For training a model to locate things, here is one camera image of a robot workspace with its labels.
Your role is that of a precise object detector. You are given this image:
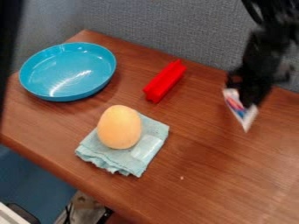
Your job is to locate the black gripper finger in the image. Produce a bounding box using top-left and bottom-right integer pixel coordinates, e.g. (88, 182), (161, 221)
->
(239, 83), (273, 108)

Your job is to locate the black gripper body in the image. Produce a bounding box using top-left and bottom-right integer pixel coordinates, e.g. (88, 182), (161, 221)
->
(227, 27), (295, 91)

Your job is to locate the white toothpaste tube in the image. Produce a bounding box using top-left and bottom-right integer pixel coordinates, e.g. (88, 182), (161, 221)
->
(222, 88), (258, 132)

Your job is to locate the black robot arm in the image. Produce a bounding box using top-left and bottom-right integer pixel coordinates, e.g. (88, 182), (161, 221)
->
(0, 0), (299, 121)

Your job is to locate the blue plate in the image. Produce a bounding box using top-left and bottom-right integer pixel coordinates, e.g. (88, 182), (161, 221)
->
(19, 42), (118, 102)

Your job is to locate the red plastic block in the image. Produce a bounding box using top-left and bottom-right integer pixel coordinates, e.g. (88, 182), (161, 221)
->
(143, 59), (187, 103)

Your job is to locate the orange egg-shaped sponge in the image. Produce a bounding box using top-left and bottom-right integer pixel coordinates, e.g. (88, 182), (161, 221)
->
(98, 105), (143, 150)

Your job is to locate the light blue folded cloth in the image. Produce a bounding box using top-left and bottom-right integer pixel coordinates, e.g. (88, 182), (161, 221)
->
(75, 114), (170, 178)

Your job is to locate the dark object at corner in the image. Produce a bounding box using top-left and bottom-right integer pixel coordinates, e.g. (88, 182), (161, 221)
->
(0, 202), (42, 224)

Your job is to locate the table leg frame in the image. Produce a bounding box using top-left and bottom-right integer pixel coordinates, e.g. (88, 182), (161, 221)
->
(54, 191), (114, 224)

